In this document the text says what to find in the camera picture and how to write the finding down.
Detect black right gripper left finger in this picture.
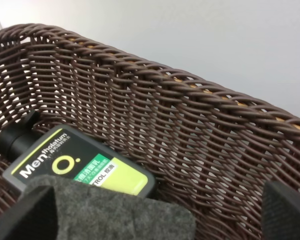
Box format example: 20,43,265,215
0,186,59,240

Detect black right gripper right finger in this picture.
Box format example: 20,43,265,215
261,181,300,240

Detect grey felt board eraser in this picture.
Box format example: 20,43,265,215
21,175,196,240

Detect dark brown wicker basket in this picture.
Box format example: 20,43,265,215
0,23,300,240

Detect dark green cleanser bottle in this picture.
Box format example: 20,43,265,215
0,110,156,198

